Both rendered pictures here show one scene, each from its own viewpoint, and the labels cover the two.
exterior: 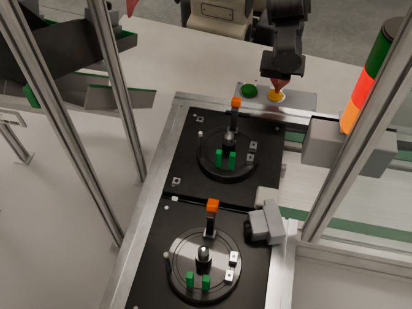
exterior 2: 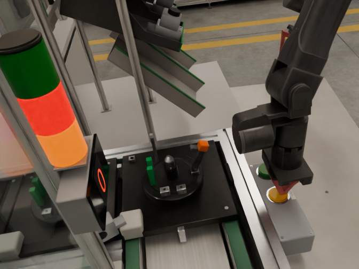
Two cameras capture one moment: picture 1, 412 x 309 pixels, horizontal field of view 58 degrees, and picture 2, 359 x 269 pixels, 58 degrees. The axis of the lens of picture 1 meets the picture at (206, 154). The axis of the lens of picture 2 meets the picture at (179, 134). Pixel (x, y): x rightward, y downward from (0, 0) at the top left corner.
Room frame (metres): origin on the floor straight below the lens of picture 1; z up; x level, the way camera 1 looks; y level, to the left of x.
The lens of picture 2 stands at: (0.39, -0.56, 1.53)
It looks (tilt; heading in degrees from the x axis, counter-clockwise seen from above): 39 degrees down; 76
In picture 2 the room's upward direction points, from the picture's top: 9 degrees counter-clockwise
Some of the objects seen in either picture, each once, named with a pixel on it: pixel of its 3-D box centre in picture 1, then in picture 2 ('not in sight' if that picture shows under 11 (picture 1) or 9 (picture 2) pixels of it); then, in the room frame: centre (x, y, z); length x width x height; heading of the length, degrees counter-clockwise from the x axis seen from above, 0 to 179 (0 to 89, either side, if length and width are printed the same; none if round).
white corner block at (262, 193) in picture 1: (266, 201); (132, 224); (0.37, -0.12, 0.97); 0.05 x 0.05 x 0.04; 77
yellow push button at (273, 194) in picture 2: (274, 97); (277, 196); (0.68, -0.18, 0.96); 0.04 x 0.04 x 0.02
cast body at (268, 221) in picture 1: (261, 221); (101, 220); (0.31, -0.11, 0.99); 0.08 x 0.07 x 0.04; 9
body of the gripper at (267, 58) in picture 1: (284, 55); (287, 152); (0.68, -0.18, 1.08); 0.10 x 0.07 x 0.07; 77
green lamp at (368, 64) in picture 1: (395, 53); (28, 66); (0.33, -0.21, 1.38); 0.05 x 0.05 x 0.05
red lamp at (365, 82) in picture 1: (378, 86); (46, 105); (0.33, -0.21, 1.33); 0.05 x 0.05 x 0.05
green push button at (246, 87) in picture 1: (248, 91); (266, 171); (0.69, -0.11, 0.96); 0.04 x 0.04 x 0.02
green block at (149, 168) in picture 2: (232, 160); (151, 175); (0.44, -0.05, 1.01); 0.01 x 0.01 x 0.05; 77
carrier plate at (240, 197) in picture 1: (227, 157); (173, 184); (0.48, -0.05, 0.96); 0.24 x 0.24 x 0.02; 77
